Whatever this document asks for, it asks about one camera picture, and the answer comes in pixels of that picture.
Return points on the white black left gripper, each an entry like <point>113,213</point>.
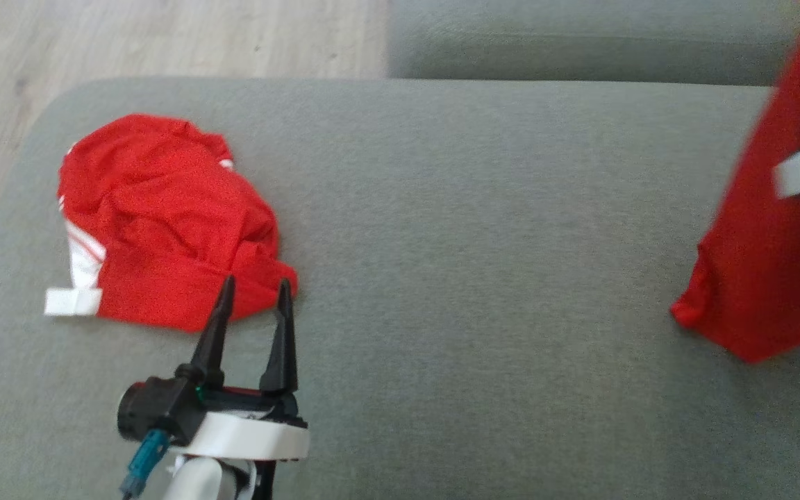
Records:
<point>247,434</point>

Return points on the red shorts with white hem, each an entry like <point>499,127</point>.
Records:
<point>761,271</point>

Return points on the red Bulls basketball jersey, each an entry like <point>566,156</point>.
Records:
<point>164,222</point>

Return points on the grey fabric sofa seat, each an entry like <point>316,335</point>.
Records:
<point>476,278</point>

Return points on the grey sofa back cushion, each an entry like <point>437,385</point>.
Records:
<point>580,35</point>

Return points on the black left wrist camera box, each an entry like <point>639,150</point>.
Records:
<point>157,410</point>

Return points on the blue left camera connector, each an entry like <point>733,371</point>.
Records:
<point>144,458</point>

